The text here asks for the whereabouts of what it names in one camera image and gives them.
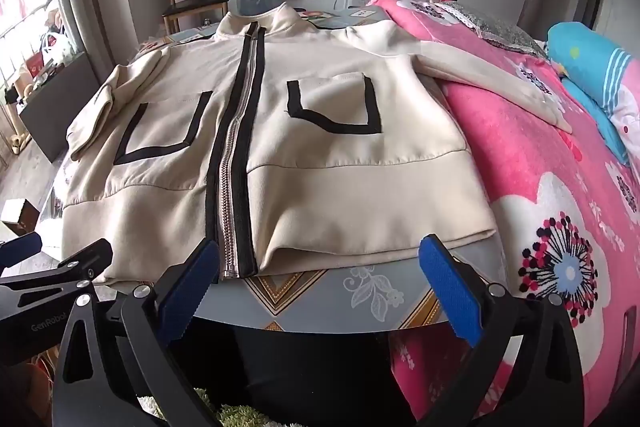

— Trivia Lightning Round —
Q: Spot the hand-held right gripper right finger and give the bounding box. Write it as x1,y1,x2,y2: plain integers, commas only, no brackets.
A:
419,234,584,427

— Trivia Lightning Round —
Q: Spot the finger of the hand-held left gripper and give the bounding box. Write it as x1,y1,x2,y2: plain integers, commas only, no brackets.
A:
0,239,114,309
0,232,44,273

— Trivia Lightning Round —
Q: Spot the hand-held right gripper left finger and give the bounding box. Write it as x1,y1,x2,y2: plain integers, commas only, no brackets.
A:
52,237,222,427

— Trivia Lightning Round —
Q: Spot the beige zip jacket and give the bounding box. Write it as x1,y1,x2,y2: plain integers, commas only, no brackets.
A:
61,3,573,285

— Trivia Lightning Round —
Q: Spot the cardboard box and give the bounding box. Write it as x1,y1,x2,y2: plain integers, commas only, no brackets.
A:
0,199,41,238

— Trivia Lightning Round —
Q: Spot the green shaggy rug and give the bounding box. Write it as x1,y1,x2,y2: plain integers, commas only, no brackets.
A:
137,387,281,427

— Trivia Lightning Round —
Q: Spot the dark grey cabinet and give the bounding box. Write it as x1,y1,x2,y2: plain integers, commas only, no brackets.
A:
17,52,101,160

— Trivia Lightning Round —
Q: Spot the pink floral blanket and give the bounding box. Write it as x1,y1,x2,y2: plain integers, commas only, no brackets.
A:
365,0,640,425

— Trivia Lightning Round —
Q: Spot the white plastic bag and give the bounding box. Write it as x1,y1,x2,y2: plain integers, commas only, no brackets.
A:
42,32,76,68

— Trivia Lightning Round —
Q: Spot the blue pillow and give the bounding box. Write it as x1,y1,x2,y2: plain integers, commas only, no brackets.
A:
545,21,640,165

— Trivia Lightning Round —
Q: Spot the silver lace-edged pillow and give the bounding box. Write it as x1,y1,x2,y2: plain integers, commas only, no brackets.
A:
440,2,546,55

